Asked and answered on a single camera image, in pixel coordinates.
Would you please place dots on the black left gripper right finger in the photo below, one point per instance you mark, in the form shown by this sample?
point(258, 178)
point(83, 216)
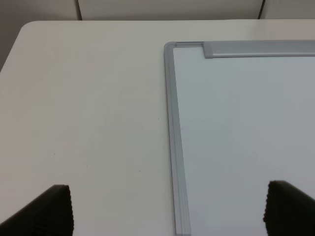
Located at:
point(289, 211)

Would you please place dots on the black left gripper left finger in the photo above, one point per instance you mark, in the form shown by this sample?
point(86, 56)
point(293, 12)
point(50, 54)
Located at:
point(50, 214)

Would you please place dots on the grey whiteboard marker tray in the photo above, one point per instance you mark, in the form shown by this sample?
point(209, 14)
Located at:
point(266, 48)

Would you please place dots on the white whiteboard with grey frame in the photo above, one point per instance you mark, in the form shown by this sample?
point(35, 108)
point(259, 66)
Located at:
point(235, 124)

